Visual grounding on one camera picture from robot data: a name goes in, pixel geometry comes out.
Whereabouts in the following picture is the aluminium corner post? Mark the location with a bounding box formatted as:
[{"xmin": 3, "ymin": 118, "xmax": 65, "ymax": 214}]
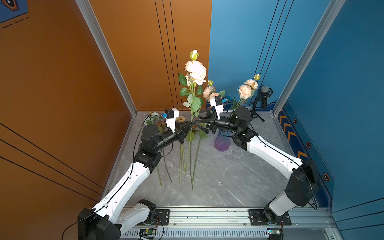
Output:
[
  {"xmin": 272, "ymin": 0, "xmax": 345, "ymax": 117},
  {"xmin": 76, "ymin": 0, "xmax": 138, "ymax": 117}
]

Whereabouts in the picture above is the right circuit board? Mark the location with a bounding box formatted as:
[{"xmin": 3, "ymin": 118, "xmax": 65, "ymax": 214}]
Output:
[{"xmin": 267, "ymin": 229, "xmax": 284, "ymax": 240}]

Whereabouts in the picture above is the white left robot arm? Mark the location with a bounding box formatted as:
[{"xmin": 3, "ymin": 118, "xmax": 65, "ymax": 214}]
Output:
[{"xmin": 77, "ymin": 122, "xmax": 193, "ymax": 240}]

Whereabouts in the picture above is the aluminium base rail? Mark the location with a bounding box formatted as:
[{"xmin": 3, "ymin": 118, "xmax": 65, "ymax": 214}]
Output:
[{"xmin": 119, "ymin": 207, "xmax": 343, "ymax": 240}]

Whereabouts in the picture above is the aluminium corner post left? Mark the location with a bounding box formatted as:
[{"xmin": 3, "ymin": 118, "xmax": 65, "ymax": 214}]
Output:
[{"xmin": 76, "ymin": 0, "xmax": 138, "ymax": 117}]

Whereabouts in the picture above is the black tripod microphone stand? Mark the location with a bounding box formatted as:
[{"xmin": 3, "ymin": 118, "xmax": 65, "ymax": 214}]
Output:
[{"xmin": 250, "ymin": 89, "xmax": 272, "ymax": 123}]

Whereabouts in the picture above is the aluminium corner post right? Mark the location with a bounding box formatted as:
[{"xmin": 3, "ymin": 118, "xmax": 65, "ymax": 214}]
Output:
[{"xmin": 272, "ymin": 0, "xmax": 345, "ymax": 117}]

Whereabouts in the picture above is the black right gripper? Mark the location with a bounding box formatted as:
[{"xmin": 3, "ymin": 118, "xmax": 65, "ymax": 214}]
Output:
[{"xmin": 194, "ymin": 108, "xmax": 242, "ymax": 137}]

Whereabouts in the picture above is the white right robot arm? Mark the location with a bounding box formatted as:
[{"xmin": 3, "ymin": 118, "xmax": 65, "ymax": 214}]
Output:
[{"xmin": 193, "ymin": 107, "xmax": 320, "ymax": 225}]

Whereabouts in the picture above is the left circuit board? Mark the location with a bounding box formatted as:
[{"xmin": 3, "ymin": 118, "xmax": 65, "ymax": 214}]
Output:
[{"xmin": 138, "ymin": 228, "xmax": 157, "ymax": 240}]

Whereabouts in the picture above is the purple blue glass vase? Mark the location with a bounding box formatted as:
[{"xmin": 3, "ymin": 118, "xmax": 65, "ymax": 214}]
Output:
[{"xmin": 214, "ymin": 130, "xmax": 233, "ymax": 152}]

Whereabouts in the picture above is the peach flower bunch stem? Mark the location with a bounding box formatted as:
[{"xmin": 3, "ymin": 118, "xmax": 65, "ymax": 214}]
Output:
[{"xmin": 176, "ymin": 116, "xmax": 186, "ymax": 184}]

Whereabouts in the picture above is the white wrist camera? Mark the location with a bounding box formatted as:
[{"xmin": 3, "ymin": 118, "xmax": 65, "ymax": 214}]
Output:
[
  {"xmin": 162, "ymin": 109, "xmax": 179, "ymax": 132},
  {"xmin": 210, "ymin": 95, "xmax": 224, "ymax": 120}
]

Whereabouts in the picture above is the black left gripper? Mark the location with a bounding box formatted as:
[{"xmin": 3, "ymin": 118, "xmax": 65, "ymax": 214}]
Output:
[{"xmin": 152, "ymin": 121, "xmax": 193, "ymax": 155}]

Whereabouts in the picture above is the circuit board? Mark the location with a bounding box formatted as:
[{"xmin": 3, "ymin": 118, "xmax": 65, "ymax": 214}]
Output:
[
  {"xmin": 267, "ymin": 229, "xmax": 284, "ymax": 240},
  {"xmin": 138, "ymin": 228, "xmax": 157, "ymax": 240}
]

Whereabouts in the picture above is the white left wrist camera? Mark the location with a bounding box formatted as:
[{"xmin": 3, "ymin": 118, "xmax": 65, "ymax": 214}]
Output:
[{"xmin": 162, "ymin": 109, "xmax": 179, "ymax": 132}]

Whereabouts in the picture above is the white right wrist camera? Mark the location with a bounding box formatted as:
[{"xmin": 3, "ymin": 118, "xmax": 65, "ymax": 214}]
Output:
[{"xmin": 210, "ymin": 95, "xmax": 224, "ymax": 120}]

